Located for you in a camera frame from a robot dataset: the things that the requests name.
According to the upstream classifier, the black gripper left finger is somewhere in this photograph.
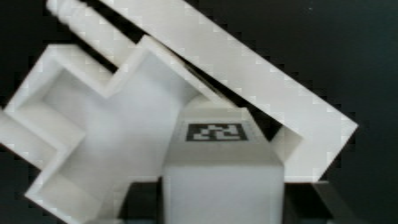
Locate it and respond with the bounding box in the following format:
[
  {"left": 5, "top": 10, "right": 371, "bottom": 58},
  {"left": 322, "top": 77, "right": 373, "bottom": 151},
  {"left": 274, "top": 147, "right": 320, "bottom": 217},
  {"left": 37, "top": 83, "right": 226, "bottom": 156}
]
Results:
[{"left": 117, "top": 182, "right": 163, "bottom": 224}]

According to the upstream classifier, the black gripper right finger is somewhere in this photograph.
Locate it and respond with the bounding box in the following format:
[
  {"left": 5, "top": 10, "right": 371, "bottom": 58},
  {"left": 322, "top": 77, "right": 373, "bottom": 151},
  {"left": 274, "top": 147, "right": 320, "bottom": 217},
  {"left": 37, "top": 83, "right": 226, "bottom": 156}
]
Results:
[{"left": 283, "top": 181, "right": 362, "bottom": 224}]

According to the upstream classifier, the white chair leg with tag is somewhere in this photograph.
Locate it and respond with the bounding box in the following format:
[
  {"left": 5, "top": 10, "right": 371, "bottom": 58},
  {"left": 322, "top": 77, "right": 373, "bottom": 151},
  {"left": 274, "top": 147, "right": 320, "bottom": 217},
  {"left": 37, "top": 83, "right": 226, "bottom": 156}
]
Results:
[{"left": 162, "top": 99, "right": 284, "bottom": 224}]

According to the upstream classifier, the white chair seat part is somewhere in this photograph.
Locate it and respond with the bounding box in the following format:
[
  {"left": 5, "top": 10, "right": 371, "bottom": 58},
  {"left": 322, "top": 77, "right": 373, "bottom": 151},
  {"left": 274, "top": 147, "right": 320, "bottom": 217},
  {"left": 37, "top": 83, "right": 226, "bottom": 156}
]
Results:
[{"left": 0, "top": 36, "right": 242, "bottom": 224}]

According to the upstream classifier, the white chair leg block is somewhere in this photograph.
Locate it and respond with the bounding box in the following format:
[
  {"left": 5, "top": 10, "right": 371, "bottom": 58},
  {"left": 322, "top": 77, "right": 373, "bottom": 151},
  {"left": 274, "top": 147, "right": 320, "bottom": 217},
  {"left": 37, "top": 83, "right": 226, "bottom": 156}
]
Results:
[{"left": 46, "top": 0, "right": 137, "bottom": 72}]

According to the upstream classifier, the white U-shaped boundary frame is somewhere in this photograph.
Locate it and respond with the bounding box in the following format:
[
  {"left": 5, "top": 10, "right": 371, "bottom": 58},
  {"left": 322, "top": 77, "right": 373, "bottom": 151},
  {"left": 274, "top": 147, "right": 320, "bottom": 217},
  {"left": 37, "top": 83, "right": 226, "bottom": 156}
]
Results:
[{"left": 100, "top": 0, "right": 357, "bottom": 183}]

